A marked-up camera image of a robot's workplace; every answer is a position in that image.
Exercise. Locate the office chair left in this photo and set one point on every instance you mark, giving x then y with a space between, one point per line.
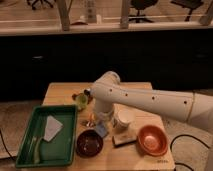
32 3

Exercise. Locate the orange bowl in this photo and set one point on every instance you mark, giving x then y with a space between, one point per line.
151 140

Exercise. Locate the metal utensil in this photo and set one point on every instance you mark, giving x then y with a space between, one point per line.
88 123

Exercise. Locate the white cup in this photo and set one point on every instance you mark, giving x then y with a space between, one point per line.
122 119

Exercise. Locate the grey cloth in tray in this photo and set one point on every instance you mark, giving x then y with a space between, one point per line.
52 128

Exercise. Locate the office chair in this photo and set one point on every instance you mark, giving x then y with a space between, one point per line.
140 5
32 3
190 4

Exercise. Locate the blue sponge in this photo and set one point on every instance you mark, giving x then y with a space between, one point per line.
101 129

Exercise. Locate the office chair right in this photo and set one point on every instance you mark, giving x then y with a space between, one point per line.
190 4

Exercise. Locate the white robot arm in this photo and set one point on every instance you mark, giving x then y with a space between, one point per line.
192 108

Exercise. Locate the dark purple bowl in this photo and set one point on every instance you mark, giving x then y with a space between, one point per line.
89 143

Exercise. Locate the green utensil in tray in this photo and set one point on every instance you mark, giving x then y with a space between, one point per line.
35 150

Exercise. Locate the brown block sponge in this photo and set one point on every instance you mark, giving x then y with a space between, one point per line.
123 139

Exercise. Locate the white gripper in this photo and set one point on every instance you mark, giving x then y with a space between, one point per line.
103 116

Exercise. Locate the green plastic tray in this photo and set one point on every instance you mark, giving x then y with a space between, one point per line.
60 150

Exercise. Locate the small orange object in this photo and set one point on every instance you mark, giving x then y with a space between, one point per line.
91 118

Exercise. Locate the office chair centre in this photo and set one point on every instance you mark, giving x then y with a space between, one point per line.
140 5

